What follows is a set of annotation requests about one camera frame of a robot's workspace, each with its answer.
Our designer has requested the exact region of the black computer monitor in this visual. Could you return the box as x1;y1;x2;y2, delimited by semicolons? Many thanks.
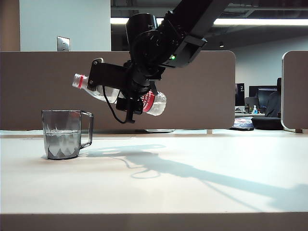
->
249;86;278;109

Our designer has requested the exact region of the patterned blue red cushion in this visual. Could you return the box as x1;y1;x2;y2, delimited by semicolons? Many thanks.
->
230;116;255;131

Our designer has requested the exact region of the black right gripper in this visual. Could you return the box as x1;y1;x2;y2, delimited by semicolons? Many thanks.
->
116;62;161;123

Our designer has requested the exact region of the round black cushion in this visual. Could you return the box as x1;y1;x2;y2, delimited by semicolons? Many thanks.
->
251;116;284;131

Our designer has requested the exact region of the grey transparent faceted mug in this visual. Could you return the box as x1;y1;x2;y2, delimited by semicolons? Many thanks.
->
42;109;94;160

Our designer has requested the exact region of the thin black camera cable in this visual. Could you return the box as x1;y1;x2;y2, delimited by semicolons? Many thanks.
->
102;85;130;125

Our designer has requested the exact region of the grey monitor back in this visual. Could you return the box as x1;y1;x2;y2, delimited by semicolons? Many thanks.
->
245;97;260;113

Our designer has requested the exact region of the black sign with numeral two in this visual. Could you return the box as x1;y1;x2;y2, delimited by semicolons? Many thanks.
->
235;83;245;107

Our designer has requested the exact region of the black office chair back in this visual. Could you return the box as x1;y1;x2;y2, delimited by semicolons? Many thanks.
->
264;77;282;118

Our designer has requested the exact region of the metal wall switch plate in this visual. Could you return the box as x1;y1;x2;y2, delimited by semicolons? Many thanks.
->
57;36;71;51

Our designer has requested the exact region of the white ceiling light strip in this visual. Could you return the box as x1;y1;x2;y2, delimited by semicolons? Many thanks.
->
110;17;308;26

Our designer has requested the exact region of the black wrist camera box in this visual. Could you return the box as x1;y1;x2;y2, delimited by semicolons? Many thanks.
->
88;57;128;90

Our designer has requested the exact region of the wide brown desk divider panel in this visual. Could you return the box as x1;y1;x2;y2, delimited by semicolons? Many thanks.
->
0;50;236;131

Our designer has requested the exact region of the clear water bottle red label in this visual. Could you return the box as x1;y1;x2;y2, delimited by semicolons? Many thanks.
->
71;73;167;117

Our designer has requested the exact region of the narrow brown desk divider panel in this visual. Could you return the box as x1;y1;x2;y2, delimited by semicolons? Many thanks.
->
281;50;308;133

